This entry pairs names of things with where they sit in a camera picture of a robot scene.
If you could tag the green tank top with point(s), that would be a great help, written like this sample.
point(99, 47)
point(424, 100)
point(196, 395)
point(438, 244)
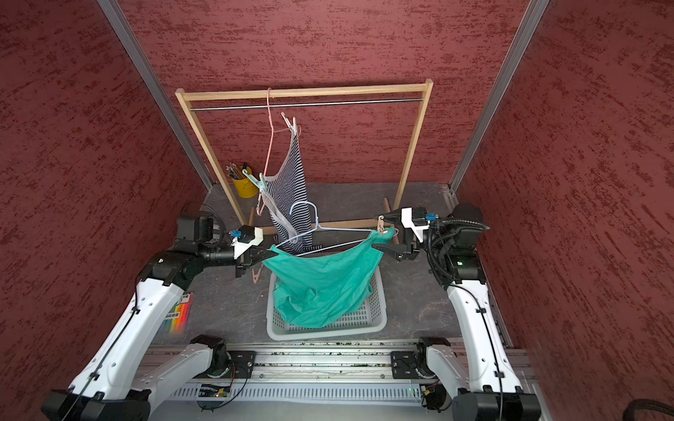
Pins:
point(314, 292)

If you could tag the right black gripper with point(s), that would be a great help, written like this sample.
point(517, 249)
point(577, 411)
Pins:
point(400, 251)

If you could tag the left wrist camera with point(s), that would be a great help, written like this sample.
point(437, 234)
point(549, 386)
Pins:
point(244, 238)

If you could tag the yellow pencil cup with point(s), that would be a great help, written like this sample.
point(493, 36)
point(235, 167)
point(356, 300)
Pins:
point(243, 186)

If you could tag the white clothespin top striped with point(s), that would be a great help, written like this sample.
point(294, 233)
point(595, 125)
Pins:
point(291, 124)

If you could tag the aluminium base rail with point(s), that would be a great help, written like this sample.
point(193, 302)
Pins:
point(327, 362)

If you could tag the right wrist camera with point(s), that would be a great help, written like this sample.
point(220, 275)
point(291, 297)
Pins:
point(418, 220)

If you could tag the pink clothespin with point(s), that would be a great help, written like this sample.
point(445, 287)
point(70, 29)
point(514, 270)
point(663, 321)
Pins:
point(256, 273)
point(380, 225)

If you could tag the light blue wire hanger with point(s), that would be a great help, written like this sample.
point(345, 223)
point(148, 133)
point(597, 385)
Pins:
point(321, 231)

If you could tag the colourful card on floor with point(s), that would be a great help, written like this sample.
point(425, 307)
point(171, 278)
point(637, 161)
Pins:
point(175, 322)

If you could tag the wooden clothes rack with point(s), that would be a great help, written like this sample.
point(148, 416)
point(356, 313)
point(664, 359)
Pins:
point(186, 99)

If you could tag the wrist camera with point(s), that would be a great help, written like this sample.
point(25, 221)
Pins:
point(418, 220)
point(244, 238)

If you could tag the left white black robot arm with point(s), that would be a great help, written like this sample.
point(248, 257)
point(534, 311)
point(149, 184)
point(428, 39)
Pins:
point(109, 388)

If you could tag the striped tank top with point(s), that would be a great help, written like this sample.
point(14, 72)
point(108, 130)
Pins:
point(285, 192)

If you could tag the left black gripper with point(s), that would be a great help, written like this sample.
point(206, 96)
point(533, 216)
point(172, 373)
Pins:
point(244, 262)

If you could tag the pink wire hanger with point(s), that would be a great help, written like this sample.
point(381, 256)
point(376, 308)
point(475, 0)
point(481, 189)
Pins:
point(261, 201)

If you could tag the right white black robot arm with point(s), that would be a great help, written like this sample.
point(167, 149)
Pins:
point(489, 388)

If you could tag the mint clothespin lower striped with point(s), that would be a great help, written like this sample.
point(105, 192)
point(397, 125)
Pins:
point(260, 181)

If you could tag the white plastic laundry basket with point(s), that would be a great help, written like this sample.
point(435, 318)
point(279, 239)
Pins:
point(370, 318)

